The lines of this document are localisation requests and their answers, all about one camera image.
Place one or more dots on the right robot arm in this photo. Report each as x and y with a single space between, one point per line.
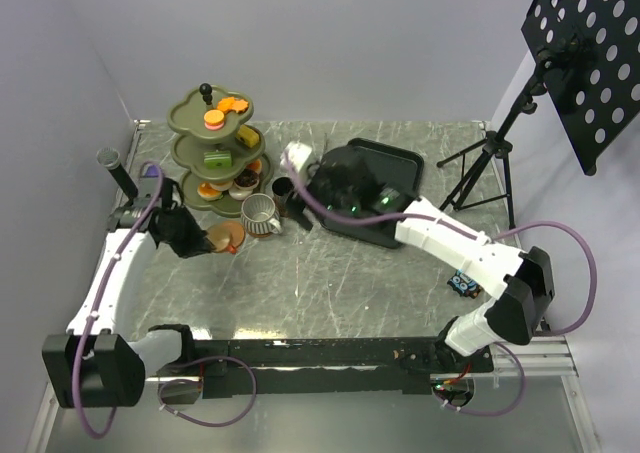
519 283

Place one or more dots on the green layered cake slice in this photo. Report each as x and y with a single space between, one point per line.
218 159

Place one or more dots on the black perforated board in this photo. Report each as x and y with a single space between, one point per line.
594 80

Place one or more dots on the orange flower cookie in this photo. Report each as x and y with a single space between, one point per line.
240 105

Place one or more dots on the purple handled tool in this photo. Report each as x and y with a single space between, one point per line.
149 171

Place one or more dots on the black handheld microphone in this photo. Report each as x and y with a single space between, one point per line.
110 159

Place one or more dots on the light wooden coaster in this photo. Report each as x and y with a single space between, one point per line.
237 233
265 235

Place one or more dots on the orange glazed donut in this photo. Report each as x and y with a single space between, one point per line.
208 192

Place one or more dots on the yellow layered cake slice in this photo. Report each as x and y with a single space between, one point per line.
249 137

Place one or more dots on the white cream donut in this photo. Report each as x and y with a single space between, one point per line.
239 194

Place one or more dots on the copper cup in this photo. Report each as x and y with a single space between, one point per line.
221 240

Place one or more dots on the ribbed grey bowl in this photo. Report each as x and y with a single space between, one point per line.
260 215

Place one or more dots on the green three-tier serving stand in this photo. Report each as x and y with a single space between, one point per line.
192 140

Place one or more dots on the dark metal cup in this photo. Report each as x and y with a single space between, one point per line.
281 188

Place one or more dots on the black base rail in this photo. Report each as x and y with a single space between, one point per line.
228 368

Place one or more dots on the black tripod stand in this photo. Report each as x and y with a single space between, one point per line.
477 157

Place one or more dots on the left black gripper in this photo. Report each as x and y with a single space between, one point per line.
197 243

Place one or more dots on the black serving tray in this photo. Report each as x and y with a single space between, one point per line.
395 163

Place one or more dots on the round orange cracker biscuit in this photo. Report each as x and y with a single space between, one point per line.
214 116

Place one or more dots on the pink macaron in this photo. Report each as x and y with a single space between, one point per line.
214 127

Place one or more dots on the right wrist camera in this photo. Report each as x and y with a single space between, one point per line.
298 156

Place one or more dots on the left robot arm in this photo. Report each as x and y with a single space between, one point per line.
92 364

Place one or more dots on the dark wooden coaster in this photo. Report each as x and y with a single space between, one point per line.
284 209

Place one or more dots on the small owl sticker box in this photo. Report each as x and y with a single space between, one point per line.
464 286

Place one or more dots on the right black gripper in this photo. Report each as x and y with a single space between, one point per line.
318 173

